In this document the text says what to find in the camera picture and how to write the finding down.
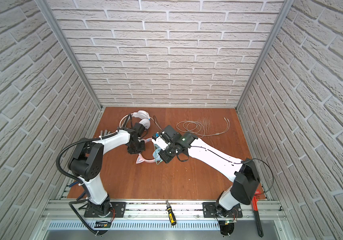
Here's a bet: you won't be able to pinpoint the aluminium frame rail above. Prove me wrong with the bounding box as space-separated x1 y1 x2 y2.
41 199 287 221

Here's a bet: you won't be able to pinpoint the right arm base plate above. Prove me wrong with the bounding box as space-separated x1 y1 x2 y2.
202 202 243 219

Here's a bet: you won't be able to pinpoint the black corrugated cable conduit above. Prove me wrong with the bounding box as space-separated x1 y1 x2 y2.
55 131 119 184

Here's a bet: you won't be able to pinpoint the yellow black screwdriver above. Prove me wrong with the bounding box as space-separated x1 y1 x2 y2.
165 200 177 226

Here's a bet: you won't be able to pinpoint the white headphones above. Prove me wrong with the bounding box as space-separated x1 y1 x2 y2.
119 110 151 131

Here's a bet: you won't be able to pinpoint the pink blue cat-ear headphones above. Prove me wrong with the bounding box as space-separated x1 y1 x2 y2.
135 138 164 165

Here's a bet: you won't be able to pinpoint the red pipe wrench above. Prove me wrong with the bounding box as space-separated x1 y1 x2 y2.
251 196 264 238

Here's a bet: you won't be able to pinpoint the small black electronics board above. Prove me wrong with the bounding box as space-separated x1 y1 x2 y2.
94 221 112 229

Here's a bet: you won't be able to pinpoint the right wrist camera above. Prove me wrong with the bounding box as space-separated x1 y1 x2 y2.
152 132 171 151

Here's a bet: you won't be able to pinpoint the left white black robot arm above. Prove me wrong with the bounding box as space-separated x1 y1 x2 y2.
68 127 145 215

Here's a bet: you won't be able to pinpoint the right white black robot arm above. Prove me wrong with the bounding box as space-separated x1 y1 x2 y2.
152 126 260 211

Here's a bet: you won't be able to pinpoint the white headphone cable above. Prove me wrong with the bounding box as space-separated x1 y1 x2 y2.
150 116 230 139

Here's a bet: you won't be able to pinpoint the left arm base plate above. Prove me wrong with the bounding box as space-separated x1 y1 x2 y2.
83 201 126 219

